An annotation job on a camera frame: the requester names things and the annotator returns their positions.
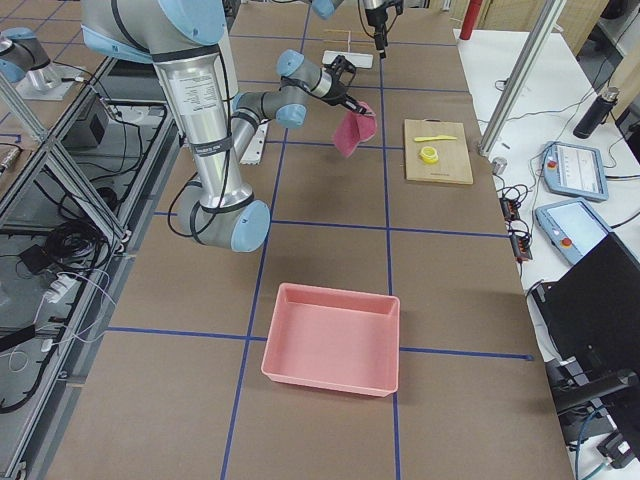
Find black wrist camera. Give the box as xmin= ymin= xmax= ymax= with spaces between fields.
xmin=327 ymin=55 xmax=357 ymax=81

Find black water bottle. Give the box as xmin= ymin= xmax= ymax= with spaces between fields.
xmin=573 ymin=86 xmax=620 ymax=139

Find pink plastic bin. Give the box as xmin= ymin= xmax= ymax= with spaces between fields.
xmin=261 ymin=283 xmax=400 ymax=397

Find blue teach pendant near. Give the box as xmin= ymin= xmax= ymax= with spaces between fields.
xmin=534 ymin=197 xmax=612 ymax=265

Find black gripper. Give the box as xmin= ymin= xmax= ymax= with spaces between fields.
xmin=323 ymin=80 xmax=376 ymax=117
xmin=363 ymin=0 xmax=395 ymax=59

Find bamboo cutting board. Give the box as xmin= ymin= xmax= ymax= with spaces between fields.
xmin=403 ymin=119 xmax=474 ymax=185

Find aluminium frame post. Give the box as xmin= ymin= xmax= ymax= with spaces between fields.
xmin=478 ymin=0 xmax=567 ymax=157

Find white rack tray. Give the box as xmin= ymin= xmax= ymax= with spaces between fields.
xmin=322 ymin=50 xmax=373 ymax=69

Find blue teach pendant far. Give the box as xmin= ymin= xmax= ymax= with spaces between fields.
xmin=542 ymin=142 xmax=609 ymax=202

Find blue teach pendant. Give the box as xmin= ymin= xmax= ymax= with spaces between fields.
xmin=542 ymin=142 xmax=609 ymax=202
xmin=534 ymin=197 xmax=612 ymax=265

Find black monitor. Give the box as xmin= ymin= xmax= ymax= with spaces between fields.
xmin=532 ymin=233 xmax=639 ymax=374

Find red cylinder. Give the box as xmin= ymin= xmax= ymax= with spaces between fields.
xmin=459 ymin=0 xmax=483 ymax=41

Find yellow plastic knife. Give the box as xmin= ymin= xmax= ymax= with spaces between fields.
xmin=413 ymin=135 xmax=458 ymax=143

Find yellow lemon slices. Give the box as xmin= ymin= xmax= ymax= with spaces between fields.
xmin=419 ymin=146 xmax=439 ymax=165

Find red wiping cloth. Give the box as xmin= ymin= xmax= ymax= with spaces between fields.
xmin=332 ymin=111 xmax=377 ymax=158

